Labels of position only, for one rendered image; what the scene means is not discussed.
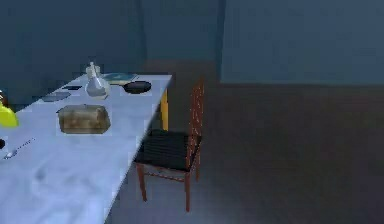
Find white glass flask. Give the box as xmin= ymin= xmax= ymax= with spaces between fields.
xmin=84 ymin=61 xmax=111 ymax=100

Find grey flat plate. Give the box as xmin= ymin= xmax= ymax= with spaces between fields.
xmin=41 ymin=91 xmax=72 ymax=103

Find red wooden chair black seat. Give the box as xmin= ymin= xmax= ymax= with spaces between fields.
xmin=133 ymin=76 xmax=205 ymax=213

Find brown bread loaf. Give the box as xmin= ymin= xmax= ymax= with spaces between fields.
xmin=57 ymin=104 xmax=112 ymax=135

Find black frying pan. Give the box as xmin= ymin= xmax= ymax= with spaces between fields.
xmin=122 ymin=80 xmax=153 ymax=95

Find pale blue table yellow legs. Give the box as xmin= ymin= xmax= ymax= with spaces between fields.
xmin=0 ymin=73 xmax=174 ymax=224

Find yellow green round object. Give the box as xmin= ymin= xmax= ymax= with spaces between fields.
xmin=0 ymin=90 xmax=20 ymax=129

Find silver spoon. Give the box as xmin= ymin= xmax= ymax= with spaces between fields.
xmin=3 ymin=137 xmax=36 ymax=160

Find teal book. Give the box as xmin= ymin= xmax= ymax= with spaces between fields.
xmin=101 ymin=72 xmax=139 ymax=86

